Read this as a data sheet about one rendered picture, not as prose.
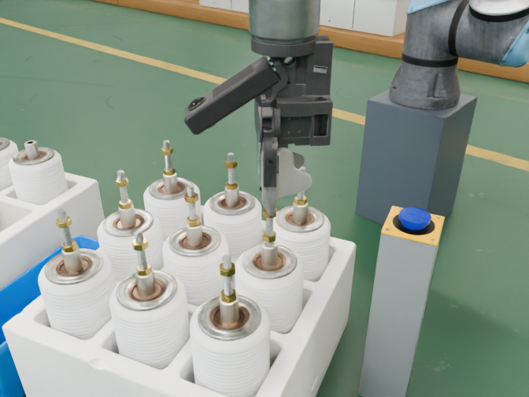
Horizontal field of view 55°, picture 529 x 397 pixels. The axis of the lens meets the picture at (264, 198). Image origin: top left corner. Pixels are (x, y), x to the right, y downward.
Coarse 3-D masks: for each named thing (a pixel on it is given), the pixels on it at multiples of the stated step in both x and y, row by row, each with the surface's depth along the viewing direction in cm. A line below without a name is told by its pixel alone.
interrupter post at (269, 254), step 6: (264, 246) 67; (276, 246) 67; (264, 252) 67; (270, 252) 67; (276, 252) 68; (264, 258) 68; (270, 258) 68; (276, 258) 68; (264, 264) 68; (270, 264) 68
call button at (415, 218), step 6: (402, 210) 66; (408, 210) 66; (414, 210) 66; (420, 210) 66; (402, 216) 65; (408, 216) 65; (414, 216) 65; (420, 216) 65; (426, 216) 65; (402, 222) 65; (408, 222) 64; (414, 222) 64; (420, 222) 64; (426, 222) 64; (414, 228) 65; (420, 228) 65
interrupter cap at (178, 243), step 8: (176, 232) 75; (184, 232) 75; (208, 232) 75; (216, 232) 75; (168, 240) 73; (176, 240) 73; (184, 240) 74; (208, 240) 73; (216, 240) 73; (176, 248) 72; (184, 248) 71; (192, 248) 72; (200, 248) 72; (208, 248) 72; (216, 248) 72; (184, 256) 70; (192, 256) 70; (200, 256) 70
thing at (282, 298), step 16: (240, 256) 71; (240, 272) 68; (240, 288) 68; (256, 288) 66; (272, 288) 66; (288, 288) 67; (272, 304) 67; (288, 304) 68; (272, 320) 68; (288, 320) 70
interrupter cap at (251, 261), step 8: (256, 248) 72; (280, 248) 72; (288, 248) 71; (248, 256) 70; (256, 256) 70; (280, 256) 70; (288, 256) 70; (248, 264) 68; (256, 264) 69; (280, 264) 69; (288, 264) 68; (296, 264) 68; (248, 272) 67; (256, 272) 67; (264, 272) 67; (272, 272) 67; (280, 272) 67; (288, 272) 67
